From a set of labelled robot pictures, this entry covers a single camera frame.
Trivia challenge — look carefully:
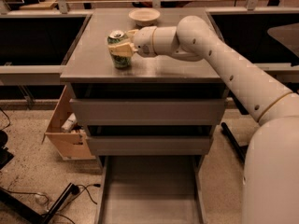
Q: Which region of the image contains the green soda can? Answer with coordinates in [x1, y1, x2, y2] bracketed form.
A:
[107, 30, 132, 69]

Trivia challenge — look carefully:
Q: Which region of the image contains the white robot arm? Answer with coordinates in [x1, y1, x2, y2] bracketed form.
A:
[108, 16, 299, 224]

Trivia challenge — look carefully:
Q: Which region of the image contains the grey top drawer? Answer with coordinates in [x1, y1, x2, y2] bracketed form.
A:
[70, 99, 224, 125]

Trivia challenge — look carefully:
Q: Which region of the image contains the grey drawer cabinet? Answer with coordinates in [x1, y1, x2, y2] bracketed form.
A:
[60, 7, 240, 166]

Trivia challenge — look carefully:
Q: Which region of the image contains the grey middle drawer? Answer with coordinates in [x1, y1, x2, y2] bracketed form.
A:
[87, 136, 212, 156]

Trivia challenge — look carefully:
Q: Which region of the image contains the grey open bottom drawer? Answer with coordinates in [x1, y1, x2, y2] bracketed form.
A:
[94, 156, 207, 224]

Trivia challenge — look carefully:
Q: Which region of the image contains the white ceramic bowl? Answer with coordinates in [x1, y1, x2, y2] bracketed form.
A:
[129, 7, 161, 27]

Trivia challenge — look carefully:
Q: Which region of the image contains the white item in box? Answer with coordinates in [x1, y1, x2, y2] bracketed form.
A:
[61, 113, 77, 133]

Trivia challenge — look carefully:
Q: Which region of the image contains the wooden box on floor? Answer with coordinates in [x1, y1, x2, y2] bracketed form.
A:
[45, 89, 94, 160]

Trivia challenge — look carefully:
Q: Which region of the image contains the black stand leg left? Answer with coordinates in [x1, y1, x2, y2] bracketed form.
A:
[0, 183, 79, 224]

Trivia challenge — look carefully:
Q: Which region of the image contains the black floor cable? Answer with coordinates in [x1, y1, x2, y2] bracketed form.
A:
[0, 183, 102, 224]

